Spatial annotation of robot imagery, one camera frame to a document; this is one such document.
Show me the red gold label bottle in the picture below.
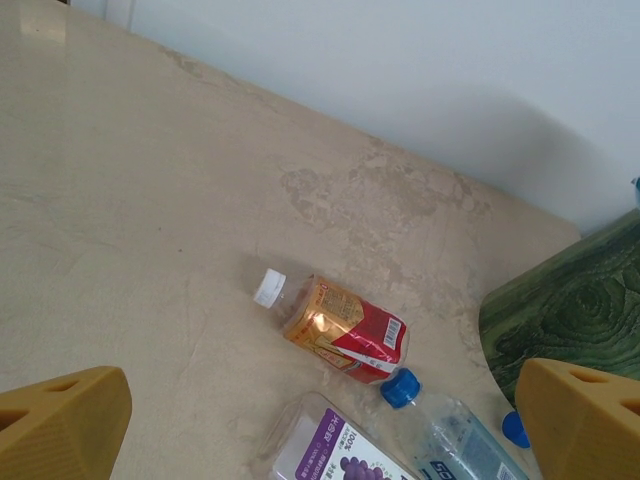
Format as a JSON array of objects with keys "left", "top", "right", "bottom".
[{"left": 253, "top": 268, "right": 411, "bottom": 385}]

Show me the light blue label water bottle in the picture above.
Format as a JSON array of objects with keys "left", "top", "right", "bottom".
[{"left": 379, "top": 368, "right": 531, "bottom": 480}]

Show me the green wood pattern bin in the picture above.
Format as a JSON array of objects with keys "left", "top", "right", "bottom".
[{"left": 478, "top": 207, "right": 640, "bottom": 416}]

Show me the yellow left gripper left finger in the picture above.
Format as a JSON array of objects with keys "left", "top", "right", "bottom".
[{"left": 0, "top": 366, "right": 133, "bottom": 480}]

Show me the purple grape juice bottle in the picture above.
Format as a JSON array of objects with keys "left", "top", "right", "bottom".
[{"left": 257, "top": 392, "right": 421, "bottom": 480}]

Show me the dark blue label water bottle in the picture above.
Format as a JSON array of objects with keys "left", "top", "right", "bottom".
[{"left": 501, "top": 409, "right": 531, "bottom": 450}]

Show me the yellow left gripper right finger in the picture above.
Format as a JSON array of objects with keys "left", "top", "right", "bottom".
[{"left": 515, "top": 358, "right": 640, "bottom": 480}]

